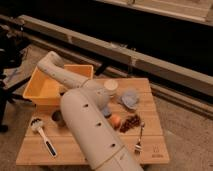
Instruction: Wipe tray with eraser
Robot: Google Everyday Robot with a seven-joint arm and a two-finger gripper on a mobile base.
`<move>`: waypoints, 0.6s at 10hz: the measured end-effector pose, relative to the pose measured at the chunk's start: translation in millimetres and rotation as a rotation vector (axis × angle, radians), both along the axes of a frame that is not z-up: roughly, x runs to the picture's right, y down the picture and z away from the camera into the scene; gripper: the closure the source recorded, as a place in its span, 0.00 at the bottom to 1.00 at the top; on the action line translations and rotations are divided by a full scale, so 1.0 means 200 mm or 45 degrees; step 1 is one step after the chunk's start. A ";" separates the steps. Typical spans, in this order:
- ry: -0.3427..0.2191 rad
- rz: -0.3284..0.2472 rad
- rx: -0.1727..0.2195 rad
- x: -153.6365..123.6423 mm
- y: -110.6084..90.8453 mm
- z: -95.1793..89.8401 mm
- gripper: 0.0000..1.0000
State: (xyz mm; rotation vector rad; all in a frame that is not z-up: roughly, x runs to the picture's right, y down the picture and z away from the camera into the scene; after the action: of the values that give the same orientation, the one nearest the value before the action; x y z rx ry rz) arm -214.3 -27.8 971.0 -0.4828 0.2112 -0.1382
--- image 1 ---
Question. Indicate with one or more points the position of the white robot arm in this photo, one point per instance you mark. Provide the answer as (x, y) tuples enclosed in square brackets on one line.
[(81, 107)]

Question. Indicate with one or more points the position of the blue eraser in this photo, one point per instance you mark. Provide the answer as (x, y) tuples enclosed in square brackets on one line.
[(106, 112)]

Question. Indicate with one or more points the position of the yellow plastic tray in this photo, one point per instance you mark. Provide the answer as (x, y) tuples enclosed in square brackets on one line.
[(43, 90)]

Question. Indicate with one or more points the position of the beige cup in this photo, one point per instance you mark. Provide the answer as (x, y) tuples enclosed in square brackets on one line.
[(111, 85)]

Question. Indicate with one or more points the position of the bunch of dark grapes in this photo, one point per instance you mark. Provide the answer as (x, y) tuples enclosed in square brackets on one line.
[(130, 123)]

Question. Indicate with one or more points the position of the white dish brush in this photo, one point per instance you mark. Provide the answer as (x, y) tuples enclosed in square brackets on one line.
[(37, 127)]

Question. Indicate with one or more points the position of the black tripod stand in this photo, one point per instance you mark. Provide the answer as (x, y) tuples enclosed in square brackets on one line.
[(11, 56)]

